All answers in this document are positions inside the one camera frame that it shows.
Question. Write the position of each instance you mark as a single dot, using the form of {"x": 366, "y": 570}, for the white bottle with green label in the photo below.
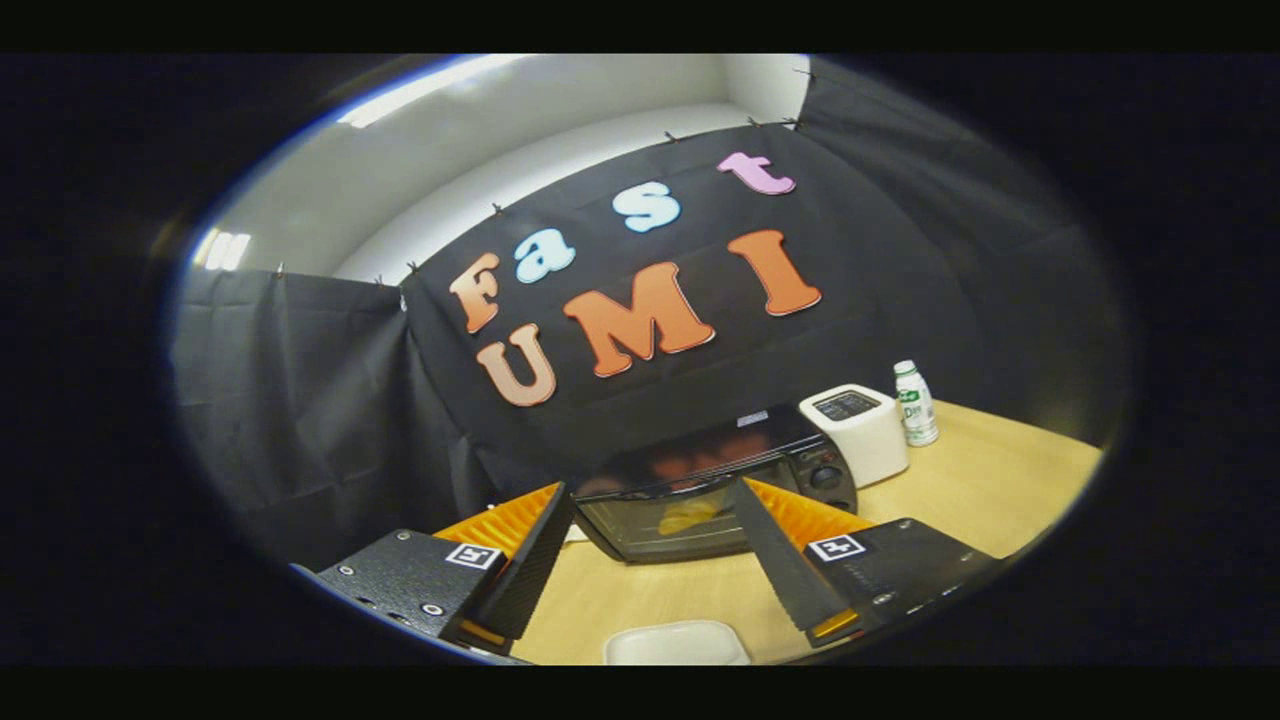
{"x": 917, "y": 410}

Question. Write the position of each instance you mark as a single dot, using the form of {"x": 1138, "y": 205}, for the black toaster oven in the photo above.
{"x": 700, "y": 450}

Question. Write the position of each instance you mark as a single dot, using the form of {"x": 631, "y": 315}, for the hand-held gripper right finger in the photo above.
{"x": 780, "y": 560}

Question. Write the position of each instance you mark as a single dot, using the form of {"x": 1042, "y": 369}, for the white rectangular plate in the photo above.
{"x": 675, "y": 645}

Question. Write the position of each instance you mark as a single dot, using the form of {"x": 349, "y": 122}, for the yellow croissant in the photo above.
{"x": 690, "y": 516}

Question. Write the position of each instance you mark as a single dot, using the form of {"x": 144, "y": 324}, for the white bread toaster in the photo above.
{"x": 860, "y": 440}

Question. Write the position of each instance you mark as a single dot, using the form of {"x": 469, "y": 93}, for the black backdrop cloth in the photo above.
{"x": 300, "y": 400}

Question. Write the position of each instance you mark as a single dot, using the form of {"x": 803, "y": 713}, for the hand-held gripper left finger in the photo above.
{"x": 530, "y": 570}

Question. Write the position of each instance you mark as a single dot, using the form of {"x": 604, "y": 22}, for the small ceiling light panel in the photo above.
{"x": 222, "y": 250}

